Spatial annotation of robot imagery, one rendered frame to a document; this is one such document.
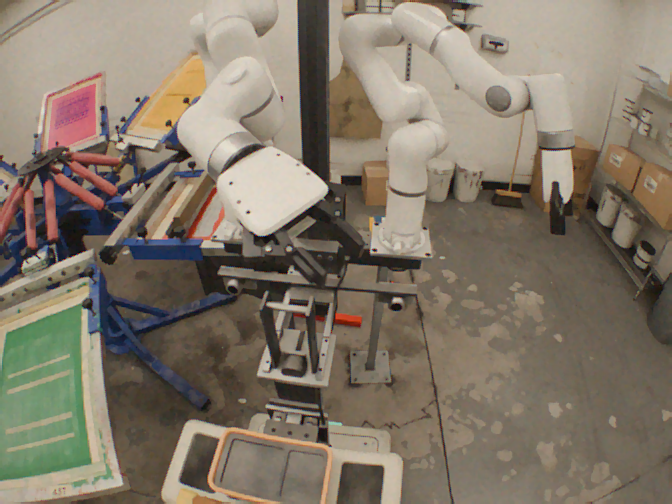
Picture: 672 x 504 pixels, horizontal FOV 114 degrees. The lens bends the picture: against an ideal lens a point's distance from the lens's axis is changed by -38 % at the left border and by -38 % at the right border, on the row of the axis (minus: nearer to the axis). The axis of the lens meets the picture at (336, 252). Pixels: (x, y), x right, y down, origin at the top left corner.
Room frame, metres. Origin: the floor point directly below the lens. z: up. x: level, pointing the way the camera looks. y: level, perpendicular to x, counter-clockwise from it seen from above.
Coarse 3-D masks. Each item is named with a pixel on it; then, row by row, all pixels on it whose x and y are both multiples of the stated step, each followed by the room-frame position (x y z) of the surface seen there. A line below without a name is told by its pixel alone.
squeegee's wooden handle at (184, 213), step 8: (200, 176) 1.31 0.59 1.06; (208, 176) 1.34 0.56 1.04; (200, 184) 1.24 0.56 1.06; (208, 184) 1.32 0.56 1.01; (192, 192) 1.16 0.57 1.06; (200, 192) 1.22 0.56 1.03; (184, 200) 1.10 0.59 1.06; (192, 200) 1.13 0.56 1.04; (200, 200) 1.20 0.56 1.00; (184, 208) 1.05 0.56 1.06; (192, 208) 1.11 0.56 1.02; (176, 216) 0.99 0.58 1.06; (184, 216) 1.03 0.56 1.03; (176, 224) 0.99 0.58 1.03
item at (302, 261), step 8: (264, 248) 0.28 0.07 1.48; (272, 248) 0.28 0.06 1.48; (280, 248) 0.28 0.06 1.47; (296, 248) 0.28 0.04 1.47; (272, 256) 0.27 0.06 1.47; (280, 256) 0.27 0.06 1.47; (288, 256) 0.27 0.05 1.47; (296, 256) 0.27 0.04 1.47; (304, 256) 0.26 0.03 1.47; (296, 264) 0.26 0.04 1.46; (304, 264) 0.26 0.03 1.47; (312, 264) 0.26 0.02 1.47; (304, 272) 0.26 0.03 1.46; (312, 272) 0.25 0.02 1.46; (320, 272) 0.25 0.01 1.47; (312, 280) 0.25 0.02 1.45; (320, 280) 0.25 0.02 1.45
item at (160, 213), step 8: (336, 176) 1.40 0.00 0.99; (176, 184) 1.38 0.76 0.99; (184, 184) 1.41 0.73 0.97; (176, 192) 1.31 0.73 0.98; (168, 200) 1.23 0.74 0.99; (160, 208) 1.17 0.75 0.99; (168, 208) 1.20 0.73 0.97; (152, 216) 1.11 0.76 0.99; (160, 216) 1.12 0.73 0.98; (152, 224) 1.05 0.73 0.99; (152, 232) 1.02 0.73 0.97; (208, 248) 0.90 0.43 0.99; (216, 248) 0.90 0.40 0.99
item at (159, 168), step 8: (176, 144) 2.06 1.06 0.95; (184, 152) 1.93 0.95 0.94; (168, 160) 1.85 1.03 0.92; (176, 160) 1.89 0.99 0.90; (184, 160) 1.94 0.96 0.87; (152, 168) 1.75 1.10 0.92; (160, 168) 1.78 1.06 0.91; (136, 176) 1.66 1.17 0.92; (144, 176) 1.67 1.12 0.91; (152, 176) 1.72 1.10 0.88; (120, 184) 1.57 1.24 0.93; (120, 192) 1.51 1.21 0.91
